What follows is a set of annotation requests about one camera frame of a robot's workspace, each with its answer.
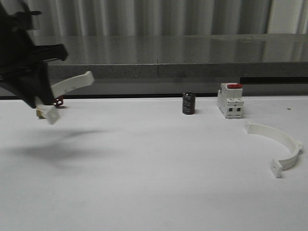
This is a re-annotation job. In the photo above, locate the grey stone counter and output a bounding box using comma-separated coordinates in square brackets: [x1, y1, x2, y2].
[34, 34, 308, 97]

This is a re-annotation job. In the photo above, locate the white pipe clamp half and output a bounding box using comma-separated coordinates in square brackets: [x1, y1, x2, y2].
[244, 122, 304, 179]
[35, 71, 94, 125]

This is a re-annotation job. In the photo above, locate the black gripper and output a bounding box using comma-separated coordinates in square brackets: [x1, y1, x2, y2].
[0, 0, 68, 108]

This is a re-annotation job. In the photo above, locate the white red circuit breaker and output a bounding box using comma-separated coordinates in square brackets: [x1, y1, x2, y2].
[218, 83, 244, 119]

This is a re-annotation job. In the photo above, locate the black cylindrical capacitor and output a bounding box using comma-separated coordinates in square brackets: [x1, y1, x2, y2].
[182, 92, 195, 115]

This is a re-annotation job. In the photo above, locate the brass valve red handwheel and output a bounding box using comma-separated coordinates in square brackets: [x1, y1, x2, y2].
[36, 95, 64, 123]

